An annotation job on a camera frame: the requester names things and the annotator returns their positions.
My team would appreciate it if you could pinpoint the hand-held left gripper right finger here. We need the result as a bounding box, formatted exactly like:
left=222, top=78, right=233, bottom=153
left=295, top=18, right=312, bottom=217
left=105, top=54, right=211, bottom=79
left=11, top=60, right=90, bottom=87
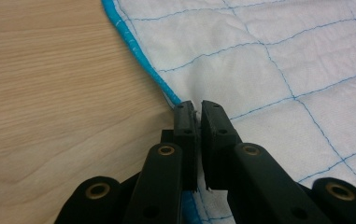
left=199, top=100, right=244, bottom=191

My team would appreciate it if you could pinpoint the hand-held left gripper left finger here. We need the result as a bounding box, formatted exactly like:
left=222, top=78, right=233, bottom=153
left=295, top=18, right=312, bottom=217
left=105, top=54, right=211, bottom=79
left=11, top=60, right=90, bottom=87
left=161, top=100, right=200, bottom=192

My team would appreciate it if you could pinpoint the white cloth with blue stitching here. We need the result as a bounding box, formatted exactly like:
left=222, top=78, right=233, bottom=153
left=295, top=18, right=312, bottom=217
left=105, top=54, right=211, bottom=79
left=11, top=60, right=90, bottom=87
left=100, top=0, right=356, bottom=224

